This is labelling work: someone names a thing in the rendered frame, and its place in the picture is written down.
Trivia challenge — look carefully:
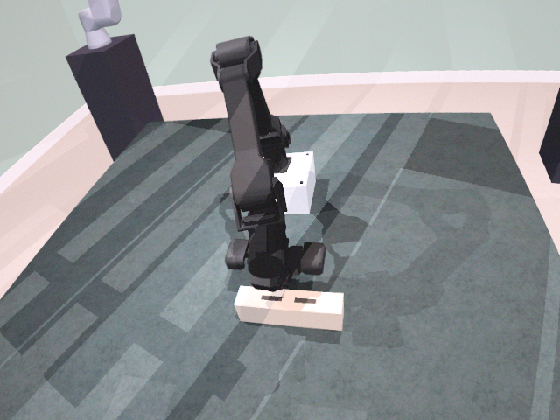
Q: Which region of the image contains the white power strip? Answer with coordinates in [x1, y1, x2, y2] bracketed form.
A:
[234, 286, 344, 331]

